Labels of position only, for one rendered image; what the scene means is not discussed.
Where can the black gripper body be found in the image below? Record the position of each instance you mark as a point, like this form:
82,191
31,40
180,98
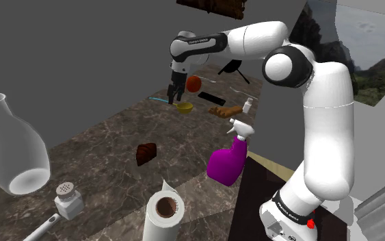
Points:
178,79

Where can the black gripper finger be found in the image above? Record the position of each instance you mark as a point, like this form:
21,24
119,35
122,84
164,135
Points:
170,94
179,94

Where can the brown baguette bread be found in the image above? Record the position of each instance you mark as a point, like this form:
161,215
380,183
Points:
226,111

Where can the silver spoon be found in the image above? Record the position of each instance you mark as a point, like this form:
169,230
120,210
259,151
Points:
208,79

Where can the black frying pan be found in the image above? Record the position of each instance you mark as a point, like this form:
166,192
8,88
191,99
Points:
231,66

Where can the white ceramic vase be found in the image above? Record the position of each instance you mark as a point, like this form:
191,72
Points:
5,146

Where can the teal pen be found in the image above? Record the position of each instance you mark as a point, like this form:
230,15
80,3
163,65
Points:
158,99

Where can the dark brown bread piece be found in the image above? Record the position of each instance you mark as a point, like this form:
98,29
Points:
145,154

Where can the white paper towel roll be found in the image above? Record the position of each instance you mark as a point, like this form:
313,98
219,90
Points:
162,217

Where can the purple spray bottle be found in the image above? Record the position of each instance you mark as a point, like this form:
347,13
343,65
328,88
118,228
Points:
229,160

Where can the small white bottle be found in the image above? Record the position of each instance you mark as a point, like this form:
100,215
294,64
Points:
247,106

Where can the yellow measuring scoop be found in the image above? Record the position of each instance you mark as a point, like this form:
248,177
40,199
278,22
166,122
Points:
184,107

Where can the window with landscape view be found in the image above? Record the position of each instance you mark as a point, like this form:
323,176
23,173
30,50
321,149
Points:
362,50

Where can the black phone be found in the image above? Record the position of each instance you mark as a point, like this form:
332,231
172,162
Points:
211,98

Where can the white fork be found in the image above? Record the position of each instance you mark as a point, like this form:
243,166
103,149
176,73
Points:
243,92

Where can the white salt shaker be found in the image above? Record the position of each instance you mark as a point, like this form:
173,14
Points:
68,202

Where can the dark robot stand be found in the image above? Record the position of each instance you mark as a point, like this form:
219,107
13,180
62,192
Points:
255,203

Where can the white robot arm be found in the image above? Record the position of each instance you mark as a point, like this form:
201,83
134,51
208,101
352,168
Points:
325,110

